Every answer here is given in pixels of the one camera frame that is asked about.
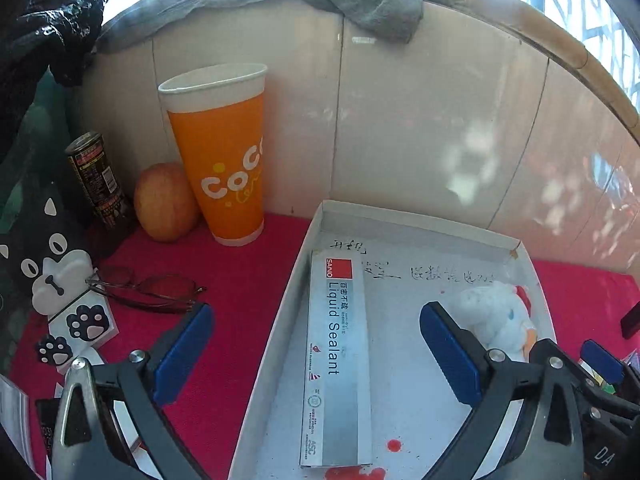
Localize eyeglasses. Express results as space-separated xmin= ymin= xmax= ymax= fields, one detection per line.
xmin=85 ymin=266 xmax=207 ymax=315

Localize red tablecloth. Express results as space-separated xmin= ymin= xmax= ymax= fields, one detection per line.
xmin=10 ymin=210 xmax=640 ymax=480

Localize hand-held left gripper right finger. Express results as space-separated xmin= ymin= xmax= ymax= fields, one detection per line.
xmin=419 ymin=301 xmax=586 ymax=480

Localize dark green cloth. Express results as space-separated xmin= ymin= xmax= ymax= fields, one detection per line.
xmin=0 ymin=67 xmax=86 ymax=241

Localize black plastic bag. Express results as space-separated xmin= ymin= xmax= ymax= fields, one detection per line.
xmin=0 ymin=0 xmax=117 ymax=161

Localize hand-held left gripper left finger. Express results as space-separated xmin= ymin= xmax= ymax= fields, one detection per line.
xmin=52 ymin=302 xmax=216 ymax=480

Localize apple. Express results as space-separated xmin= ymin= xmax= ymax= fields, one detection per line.
xmin=133 ymin=162 xmax=201 ymax=242

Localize black cat phone stand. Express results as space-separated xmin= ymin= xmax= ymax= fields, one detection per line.
xmin=0 ymin=195 xmax=121 ymax=376

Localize white plush toy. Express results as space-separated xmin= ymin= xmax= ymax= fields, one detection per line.
xmin=442 ymin=280 xmax=541 ymax=363

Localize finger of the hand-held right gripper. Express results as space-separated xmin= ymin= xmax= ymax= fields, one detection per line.
xmin=575 ymin=339 xmax=640 ymax=421

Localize orange paper cup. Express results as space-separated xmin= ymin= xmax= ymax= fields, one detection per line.
xmin=158 ymin=62 xmax=268 ymax=247

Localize grey cloth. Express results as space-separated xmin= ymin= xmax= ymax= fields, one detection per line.
xmin=95 ymin=0 xmax=466 ymax=53

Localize small black box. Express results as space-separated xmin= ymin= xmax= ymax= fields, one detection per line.
xmin=620 ymin=305 xmax=640 ymax=338

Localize silver sealant box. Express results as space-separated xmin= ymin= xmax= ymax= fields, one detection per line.
xmin=299 ymin=249 xmax=373 ymax=468

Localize black drink can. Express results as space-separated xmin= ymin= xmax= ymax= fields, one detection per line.
xmin=65 ymin=131 xmax=137 ymax=231

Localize white cardboard box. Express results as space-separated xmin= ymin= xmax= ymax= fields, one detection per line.
xmin=227 ymin=199 xmax=558 ymax=480

